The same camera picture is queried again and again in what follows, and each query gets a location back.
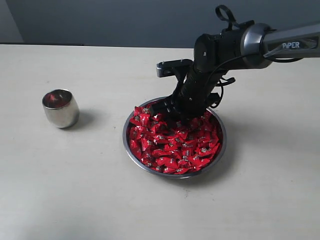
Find steel cup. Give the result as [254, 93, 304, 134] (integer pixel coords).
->
[42, 89, 80, 129]

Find round steel bowl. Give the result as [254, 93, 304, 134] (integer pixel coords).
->
[122, 95, 227, 180]

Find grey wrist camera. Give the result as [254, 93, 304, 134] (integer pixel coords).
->
[156, 59, 193, 78]

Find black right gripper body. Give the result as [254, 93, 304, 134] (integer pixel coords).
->
[162, 65, 223, 119]

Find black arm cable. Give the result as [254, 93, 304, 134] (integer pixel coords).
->
[204, 4, 303, 108]

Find red candy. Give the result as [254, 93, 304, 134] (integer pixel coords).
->
[44, 92, 68, 108]

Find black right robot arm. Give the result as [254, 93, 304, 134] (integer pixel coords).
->
[149, 21, 320, 120]

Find pile of red candies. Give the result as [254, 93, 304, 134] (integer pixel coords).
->
[127, 106, 223, 175]

